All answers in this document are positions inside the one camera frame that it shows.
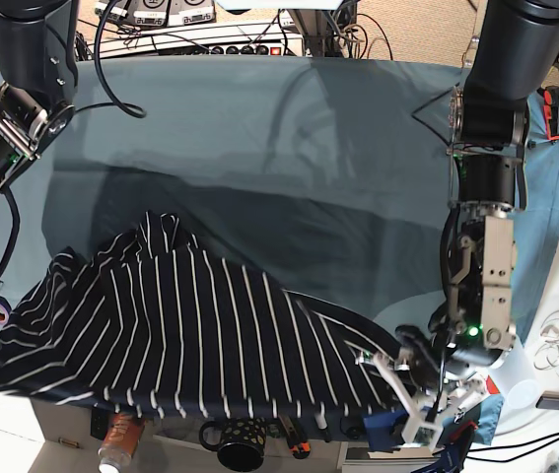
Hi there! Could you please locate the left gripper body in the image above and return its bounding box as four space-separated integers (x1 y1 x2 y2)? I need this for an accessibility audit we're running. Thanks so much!
395 324 476 419

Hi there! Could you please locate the navy white striped t-shirt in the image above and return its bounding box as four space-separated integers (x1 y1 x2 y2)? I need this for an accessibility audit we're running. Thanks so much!
0 212 399 418

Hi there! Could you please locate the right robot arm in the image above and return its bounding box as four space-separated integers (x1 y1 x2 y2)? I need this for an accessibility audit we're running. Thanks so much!
0 1 79 281

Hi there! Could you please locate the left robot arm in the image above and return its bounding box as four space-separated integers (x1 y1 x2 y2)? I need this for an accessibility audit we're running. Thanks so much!
397 1 559 421

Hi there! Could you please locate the white red card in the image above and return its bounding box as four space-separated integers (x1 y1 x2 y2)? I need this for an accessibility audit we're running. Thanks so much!
486 376 501 395

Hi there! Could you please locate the translucent plastic cup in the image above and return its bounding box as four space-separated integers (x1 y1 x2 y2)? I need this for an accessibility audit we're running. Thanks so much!
488 339 541 410

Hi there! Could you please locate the white black marker pen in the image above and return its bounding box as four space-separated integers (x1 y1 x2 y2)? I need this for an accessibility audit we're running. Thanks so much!
314 414 331 442

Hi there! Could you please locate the black remote control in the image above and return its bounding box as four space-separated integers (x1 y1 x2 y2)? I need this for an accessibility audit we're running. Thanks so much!
90 408 109 440

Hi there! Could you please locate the orange black utility knife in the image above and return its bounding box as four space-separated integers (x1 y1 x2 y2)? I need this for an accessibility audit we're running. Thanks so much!
279 416 312 460

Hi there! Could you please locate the orange drink bottle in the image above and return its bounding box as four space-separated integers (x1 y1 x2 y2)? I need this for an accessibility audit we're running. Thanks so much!
98 413 145 473

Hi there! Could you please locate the black mug with yellow leaves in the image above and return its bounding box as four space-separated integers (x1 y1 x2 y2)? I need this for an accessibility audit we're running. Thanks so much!
198 418 267 472

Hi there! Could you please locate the teal table cloth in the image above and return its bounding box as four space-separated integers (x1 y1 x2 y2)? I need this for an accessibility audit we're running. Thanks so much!
0 54 559 447

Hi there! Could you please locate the orange black clamp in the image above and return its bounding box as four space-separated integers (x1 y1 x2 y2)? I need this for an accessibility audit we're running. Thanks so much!
541 86 559 142

